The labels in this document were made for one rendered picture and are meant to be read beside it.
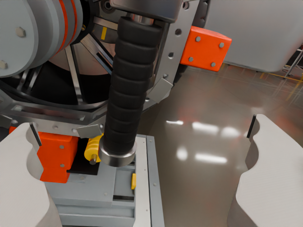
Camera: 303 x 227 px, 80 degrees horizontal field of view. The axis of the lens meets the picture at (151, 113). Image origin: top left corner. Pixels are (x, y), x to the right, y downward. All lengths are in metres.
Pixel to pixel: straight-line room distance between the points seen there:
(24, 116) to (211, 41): 0.44
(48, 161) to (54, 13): 0.39
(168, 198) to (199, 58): 0.89
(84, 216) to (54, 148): 0.39
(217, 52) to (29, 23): 0.32
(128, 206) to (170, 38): 0.70
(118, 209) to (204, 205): 0.54
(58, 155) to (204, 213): 0.88
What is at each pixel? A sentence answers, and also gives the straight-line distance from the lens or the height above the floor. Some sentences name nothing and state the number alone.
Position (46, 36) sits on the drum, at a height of 0.84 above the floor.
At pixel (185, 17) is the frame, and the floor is 0.90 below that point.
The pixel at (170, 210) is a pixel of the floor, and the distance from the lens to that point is 1.12.
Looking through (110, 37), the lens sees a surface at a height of 0.72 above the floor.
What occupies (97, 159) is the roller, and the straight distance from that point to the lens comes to 0.56.
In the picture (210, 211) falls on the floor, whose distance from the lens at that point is 1.22.
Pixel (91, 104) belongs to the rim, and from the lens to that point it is 0.54.
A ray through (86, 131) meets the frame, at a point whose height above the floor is 0.60.
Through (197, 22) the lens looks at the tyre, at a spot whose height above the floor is 0.89.
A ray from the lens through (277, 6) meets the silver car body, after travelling 1.00.
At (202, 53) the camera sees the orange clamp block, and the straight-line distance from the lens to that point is 0.40.
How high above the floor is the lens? 0.91
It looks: 31 degrees down
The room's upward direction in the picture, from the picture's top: 16 degrees clockwise
